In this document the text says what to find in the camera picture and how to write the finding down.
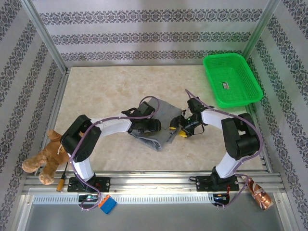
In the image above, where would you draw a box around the black electronics board with LED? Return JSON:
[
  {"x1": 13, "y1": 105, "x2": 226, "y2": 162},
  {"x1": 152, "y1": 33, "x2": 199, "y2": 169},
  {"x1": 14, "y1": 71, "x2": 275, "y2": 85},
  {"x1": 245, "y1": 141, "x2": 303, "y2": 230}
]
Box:
[
  {"x1": 213, "y1": 192, "x2": 230, "y2": 202},
  {"x1": 78, "y1": 194, "x2": 99, "y2": 203}
]

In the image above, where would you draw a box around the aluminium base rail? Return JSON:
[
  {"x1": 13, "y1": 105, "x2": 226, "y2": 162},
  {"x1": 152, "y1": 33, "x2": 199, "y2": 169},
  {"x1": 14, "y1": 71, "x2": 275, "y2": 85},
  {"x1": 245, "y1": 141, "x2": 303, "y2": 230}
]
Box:
[{"x1": 23, "y1": 169, "x2": 286, "y2": 193}]

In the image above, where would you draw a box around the slotted metal cable duct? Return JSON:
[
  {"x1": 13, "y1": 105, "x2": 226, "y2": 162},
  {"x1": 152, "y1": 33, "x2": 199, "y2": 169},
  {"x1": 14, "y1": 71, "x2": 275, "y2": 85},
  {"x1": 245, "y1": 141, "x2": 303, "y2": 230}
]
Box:
[{"x1": 32, "y1": 193, "x2": 215, "y2": 205}]

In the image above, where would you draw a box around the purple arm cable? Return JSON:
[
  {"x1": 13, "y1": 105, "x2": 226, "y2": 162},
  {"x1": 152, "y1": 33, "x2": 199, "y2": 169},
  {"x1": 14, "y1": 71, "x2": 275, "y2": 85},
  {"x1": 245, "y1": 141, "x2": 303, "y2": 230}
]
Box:
[
  {"x1": 184, "y1": 89, "x2": 263, "y2": 209},
  {"x1": 68, "y1": 95, "x2": 162, "y2": 212}
]

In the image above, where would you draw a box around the grey long sleeve shirt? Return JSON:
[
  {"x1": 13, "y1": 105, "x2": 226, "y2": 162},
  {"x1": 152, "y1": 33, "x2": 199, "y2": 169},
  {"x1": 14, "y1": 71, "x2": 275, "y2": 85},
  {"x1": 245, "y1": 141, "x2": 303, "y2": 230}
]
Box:
[{"x1": 127, "y1": 98, "x2": 182, "y2": 153}]

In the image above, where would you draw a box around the blue and orange block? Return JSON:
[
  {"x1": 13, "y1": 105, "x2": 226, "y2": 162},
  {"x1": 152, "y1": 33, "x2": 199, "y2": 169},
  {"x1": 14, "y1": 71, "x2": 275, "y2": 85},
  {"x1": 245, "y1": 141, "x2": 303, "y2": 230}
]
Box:
[{"x1": 98, "y1": 194, "x2": 118, "y2": 215}]

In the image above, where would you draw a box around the aluminium frame post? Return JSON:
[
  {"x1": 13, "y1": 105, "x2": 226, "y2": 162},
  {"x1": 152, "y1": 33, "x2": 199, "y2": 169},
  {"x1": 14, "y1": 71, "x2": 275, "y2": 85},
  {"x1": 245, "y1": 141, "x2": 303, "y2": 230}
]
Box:
[
  {"x1": 23, "y1": 0, "x2": 71, "y2": 73},
  {"x1": 242, "y1": 0, "x2": 282, "y2": 60}
]

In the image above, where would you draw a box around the green plastic basket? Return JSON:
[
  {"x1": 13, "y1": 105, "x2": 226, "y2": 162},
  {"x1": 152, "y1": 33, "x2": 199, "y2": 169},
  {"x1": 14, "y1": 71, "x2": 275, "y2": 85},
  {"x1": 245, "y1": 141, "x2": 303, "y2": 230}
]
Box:
[{"x1": 202, "y1": 53, "x2": 263, "y2": 109}]

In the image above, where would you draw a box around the brown teddy bear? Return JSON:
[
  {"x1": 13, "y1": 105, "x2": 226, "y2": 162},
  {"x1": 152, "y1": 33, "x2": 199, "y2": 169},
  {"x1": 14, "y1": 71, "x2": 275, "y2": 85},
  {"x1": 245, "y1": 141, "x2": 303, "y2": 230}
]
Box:
[{"x1": 21, "y1": 129, "x2": 71, "y2": 186}]

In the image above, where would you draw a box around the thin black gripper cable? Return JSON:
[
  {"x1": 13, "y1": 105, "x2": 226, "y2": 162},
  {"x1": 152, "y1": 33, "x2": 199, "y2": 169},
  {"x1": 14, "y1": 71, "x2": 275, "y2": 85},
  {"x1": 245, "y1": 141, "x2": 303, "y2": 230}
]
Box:
[{"x1": 192, "y1": 122, "x2": 205, "y2": 136}]

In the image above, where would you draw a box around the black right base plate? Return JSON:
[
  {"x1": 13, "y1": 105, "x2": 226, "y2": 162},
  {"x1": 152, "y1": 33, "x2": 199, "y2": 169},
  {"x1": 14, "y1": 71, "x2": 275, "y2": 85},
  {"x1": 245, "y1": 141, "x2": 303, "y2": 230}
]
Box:
[{"x1": 196, "y1": 175, "x2": 240, "y2": 193}]

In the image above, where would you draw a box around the aluminium table side rail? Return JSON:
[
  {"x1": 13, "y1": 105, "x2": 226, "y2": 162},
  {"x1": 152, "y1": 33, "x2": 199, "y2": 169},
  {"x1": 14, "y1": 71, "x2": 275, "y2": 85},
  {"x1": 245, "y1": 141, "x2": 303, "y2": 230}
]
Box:
[
  {"x1": 246, "y1": 105, "x2": 274, "y2": 174},
  {"x1": 45, "y1": 68, "x2": 72, "y2": 135}
]

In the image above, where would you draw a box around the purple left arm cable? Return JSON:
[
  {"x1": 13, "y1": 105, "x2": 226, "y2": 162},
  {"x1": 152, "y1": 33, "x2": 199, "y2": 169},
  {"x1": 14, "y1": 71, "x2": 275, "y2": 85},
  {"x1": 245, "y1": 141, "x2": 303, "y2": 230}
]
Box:
[{"x1": 68, "y1": 95, "x2": 162, "y2": 212}]

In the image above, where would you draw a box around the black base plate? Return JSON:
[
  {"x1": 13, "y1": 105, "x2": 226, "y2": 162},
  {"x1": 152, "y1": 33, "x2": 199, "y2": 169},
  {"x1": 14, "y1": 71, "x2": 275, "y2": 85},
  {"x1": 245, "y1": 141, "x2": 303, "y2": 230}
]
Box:
[
  {"x1": 67, "y1": 177, "x2": 111, "y2": 193},
  {"x1": 196, "y1": 175, "x2": 240, "y2": 193}
]

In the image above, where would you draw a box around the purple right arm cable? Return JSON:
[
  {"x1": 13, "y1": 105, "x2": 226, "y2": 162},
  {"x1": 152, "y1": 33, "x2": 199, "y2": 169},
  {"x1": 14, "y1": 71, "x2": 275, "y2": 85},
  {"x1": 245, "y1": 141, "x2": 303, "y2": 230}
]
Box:
[{"x1": 184, "y1": 89, "x2": 263, "y2": 209}]

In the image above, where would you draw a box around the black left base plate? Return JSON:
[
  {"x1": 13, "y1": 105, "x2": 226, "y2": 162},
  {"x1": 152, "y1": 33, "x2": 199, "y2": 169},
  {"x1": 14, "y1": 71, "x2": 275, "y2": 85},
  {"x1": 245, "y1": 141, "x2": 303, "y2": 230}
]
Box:
[{"x1": 67, "y1": 177, "x2": 111, "y2": 193}]

